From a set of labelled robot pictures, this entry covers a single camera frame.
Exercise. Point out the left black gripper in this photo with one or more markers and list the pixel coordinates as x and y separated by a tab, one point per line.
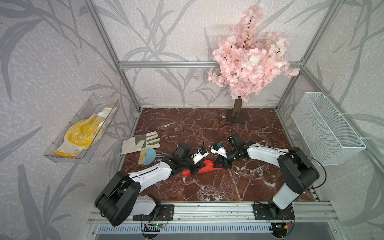
197	167

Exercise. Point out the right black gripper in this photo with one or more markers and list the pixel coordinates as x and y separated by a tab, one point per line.
222	161

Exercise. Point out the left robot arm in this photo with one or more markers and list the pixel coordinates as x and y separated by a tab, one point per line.
121	198

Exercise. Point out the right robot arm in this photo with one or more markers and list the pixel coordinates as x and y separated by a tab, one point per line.
297	169

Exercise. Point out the light blue straw brush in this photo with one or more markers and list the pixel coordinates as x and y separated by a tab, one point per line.
148	156

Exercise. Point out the white grey work glove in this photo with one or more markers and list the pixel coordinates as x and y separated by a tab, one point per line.
142	142

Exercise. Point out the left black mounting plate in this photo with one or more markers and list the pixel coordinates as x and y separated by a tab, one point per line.
165	211

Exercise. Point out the black mounting plate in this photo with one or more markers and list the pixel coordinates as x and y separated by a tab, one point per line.
270	212
165	211

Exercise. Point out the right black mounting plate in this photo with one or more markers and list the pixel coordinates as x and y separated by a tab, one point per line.
270	212

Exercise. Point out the left circuit board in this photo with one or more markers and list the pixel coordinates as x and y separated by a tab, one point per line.
154	227

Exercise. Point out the circuit board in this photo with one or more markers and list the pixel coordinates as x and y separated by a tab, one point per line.
154	227
279	226

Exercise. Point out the right circuit board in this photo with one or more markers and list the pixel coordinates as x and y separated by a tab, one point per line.
279	226

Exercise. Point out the pink cherry blossom tree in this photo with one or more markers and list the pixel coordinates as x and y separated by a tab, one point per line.
249	63

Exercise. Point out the horizontal aluminium back bar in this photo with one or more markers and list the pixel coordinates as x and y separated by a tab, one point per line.
167	65

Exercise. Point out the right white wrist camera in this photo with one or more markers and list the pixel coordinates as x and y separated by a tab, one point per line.
218	149

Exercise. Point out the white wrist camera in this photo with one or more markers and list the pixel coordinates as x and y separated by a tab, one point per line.
200	155
218	149

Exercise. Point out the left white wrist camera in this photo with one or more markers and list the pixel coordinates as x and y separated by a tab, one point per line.
200	155

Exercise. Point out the aluminium frame corner post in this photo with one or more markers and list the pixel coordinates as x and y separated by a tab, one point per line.
99	26

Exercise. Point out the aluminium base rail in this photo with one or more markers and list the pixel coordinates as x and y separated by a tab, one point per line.
242	212

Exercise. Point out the white wire mesh basket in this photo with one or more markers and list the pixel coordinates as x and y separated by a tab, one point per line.
329	136

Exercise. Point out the clear plastic wall tray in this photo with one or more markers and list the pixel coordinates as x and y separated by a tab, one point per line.
93	105

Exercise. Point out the right aluminium corner post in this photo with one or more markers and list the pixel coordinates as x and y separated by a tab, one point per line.
326	22

